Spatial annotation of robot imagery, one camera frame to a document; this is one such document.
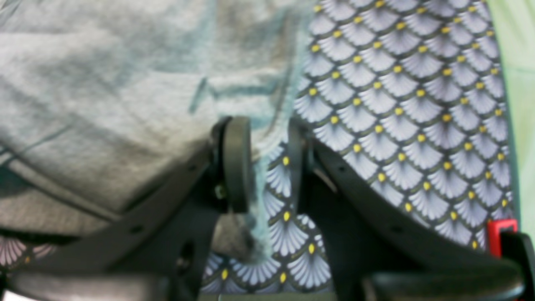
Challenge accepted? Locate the red side clamp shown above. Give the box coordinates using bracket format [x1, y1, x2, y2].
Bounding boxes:
[487, 219, 519, 258]

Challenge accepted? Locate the patterned tablecloth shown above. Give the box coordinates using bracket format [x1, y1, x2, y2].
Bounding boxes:
[1, 0, 512, 301]

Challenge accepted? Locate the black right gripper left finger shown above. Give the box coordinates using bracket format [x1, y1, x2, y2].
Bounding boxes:
[8, 117, 255, 301]

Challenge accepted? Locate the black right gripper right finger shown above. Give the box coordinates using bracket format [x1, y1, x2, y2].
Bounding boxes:
[288, 120, 525, 301]

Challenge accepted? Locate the grey T-shirt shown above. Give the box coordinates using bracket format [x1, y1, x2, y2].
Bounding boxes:
[0, 0, 315, 263]

